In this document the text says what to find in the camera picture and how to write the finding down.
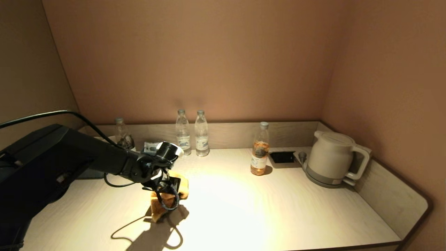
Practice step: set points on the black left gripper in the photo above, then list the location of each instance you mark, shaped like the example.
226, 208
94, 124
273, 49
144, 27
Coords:
150, 170

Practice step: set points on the orange microfibre cloth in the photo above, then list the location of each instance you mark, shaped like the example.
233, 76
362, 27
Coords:
158, 207

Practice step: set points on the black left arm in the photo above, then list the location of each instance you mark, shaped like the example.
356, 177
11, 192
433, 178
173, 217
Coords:
52, 157

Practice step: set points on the pale sachet packet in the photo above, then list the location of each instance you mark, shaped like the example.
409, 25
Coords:
150, 147

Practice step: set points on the clear water bottle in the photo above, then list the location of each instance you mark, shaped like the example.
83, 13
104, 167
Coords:
183, 137
201, 137

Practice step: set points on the bottle with dark drink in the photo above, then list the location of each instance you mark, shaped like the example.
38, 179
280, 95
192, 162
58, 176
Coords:
122, 137

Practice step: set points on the raised wooden desk rim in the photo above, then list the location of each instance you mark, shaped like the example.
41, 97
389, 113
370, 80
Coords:
226, 135

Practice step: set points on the white ceramic cup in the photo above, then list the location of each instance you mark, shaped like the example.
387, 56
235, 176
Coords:
106, 138

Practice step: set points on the bottle with amber drink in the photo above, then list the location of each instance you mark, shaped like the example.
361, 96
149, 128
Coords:
259, 157

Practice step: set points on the black recessed power socket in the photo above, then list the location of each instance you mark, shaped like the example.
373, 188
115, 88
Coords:
282, 157

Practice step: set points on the grey kettle plug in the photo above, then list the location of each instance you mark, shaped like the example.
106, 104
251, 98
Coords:
302, 156

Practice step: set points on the beige electric kettle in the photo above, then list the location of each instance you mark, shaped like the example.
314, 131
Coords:
329, 155

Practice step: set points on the grey kettle base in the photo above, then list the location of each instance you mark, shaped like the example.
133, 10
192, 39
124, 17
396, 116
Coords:
348, 182

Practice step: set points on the black wrist camera white mount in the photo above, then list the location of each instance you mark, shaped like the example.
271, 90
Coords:
169, 150

